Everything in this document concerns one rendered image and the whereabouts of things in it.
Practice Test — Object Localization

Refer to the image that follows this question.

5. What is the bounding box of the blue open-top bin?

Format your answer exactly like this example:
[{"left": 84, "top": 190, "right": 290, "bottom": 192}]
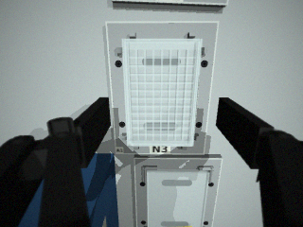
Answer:
[{"left": 18, "top": 153, "right": 119, "bottom": 227}]

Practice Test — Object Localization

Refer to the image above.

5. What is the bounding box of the clear plastic well plate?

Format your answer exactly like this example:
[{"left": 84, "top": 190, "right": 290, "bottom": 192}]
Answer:
[{"left": 121, "top": 39, "right": 203, "bottom": 147}]

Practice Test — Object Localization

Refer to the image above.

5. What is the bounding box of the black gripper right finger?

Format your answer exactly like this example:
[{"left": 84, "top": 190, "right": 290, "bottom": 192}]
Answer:
[{"left": 216, "top": 97, "right": 303, "bottom": 227}]

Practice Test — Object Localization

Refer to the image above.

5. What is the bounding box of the clear rectangular plate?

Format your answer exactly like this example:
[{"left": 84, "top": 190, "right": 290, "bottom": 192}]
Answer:
[{"left": 147, "top": 169, "right": 209, "bottom": 227}]

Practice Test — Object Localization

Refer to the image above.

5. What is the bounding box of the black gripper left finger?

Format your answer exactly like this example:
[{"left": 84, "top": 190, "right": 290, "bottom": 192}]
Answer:
[{"left": 0, "top": 97, "right": 111, "bottom": 227}]

